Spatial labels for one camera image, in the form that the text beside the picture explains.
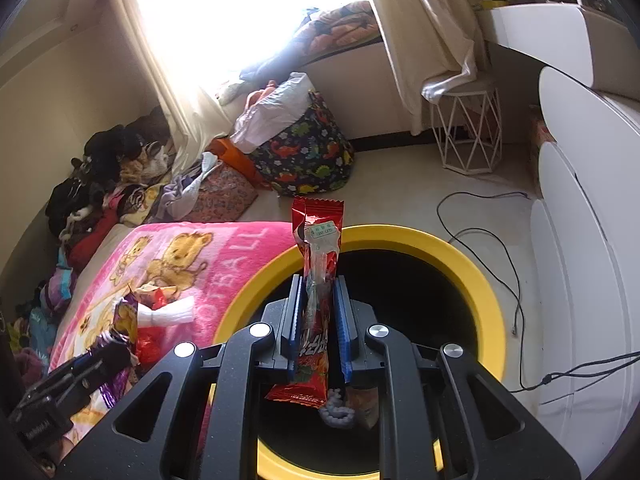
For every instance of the orange patterned quilt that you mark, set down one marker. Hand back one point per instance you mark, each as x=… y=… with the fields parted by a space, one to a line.
x=340 y=25

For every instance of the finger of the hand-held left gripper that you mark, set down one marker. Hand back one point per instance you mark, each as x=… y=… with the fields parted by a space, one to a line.
x=107 y=362

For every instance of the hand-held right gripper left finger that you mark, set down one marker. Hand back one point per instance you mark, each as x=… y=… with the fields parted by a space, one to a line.
x=295 y=320

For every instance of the red snack wrapper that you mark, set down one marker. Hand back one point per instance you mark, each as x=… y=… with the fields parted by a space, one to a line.
x=318 y=240

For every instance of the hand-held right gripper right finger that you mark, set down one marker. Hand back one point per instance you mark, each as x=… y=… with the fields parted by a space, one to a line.
x=345 y=330

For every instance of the white tissue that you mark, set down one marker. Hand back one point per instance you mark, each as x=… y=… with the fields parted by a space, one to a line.
x=167 y=312

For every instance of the white desk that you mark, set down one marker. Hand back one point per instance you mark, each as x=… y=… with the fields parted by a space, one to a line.
x=540 y=30

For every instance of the yellow trash bin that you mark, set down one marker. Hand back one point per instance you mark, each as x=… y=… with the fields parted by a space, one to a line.
x=415 y=240

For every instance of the purple snack wrapper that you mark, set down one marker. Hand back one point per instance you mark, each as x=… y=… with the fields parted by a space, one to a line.
x=125 y=315

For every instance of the beige snack packet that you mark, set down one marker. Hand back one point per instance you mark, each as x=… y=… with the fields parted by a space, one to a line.
x=365 y=402

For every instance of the orange snack wrapper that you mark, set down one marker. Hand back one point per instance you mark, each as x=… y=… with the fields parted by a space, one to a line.
x=155 y=295

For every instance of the red plastic bag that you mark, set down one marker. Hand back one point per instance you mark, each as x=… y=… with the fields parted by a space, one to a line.
x=150 y=347

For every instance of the cream curtain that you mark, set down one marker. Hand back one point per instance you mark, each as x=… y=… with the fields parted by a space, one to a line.
x=165 y=85
x=425 y=35

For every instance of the orange bag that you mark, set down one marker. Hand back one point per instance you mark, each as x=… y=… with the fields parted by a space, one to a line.
x=230 y=155

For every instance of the pile of clothes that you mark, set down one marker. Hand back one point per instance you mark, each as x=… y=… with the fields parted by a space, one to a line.
x=115 y=185

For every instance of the pink printed blanket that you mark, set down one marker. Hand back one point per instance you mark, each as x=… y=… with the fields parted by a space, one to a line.
x=225 y=260

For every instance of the dark garment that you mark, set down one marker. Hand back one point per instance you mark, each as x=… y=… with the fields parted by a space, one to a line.
x=270 y=65

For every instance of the white curved cabinet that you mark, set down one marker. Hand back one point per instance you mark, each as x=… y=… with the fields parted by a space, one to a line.
x=585 y=210

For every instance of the dinosaur print laundry basket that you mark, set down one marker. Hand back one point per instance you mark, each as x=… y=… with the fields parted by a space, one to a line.
x=305 y=160

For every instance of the white cloth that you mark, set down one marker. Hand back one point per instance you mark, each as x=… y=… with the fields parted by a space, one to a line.
x=270 y=110

